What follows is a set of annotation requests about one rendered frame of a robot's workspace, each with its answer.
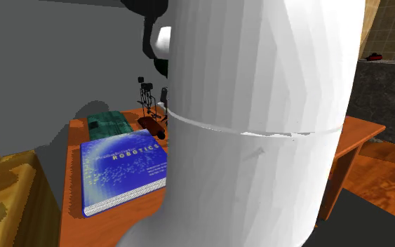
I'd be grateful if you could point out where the yellow armchair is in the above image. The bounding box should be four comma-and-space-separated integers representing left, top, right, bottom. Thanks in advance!
0, 132, 62, 247

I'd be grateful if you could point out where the green patterned book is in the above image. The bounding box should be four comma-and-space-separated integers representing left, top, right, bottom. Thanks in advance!
86, 110, 135, 141

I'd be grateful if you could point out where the dark red cylinder black cap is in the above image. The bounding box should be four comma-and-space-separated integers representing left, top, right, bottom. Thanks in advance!
137, 116, 167, 141

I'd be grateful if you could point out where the dark grey robot stand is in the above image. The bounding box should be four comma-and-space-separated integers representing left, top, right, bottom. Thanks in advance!
301, 187, 395, 247

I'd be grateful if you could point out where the dark stone kitchen counter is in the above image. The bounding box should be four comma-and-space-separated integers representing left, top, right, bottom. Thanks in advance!
347, 43, 395, 152

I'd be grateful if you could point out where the blue hardcover book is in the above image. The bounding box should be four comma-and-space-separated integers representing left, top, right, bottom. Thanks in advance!
80, 128, 168, 218

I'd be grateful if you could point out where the orange wooden desk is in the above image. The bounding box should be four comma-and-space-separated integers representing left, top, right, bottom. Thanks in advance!
58, 107, 387, 247

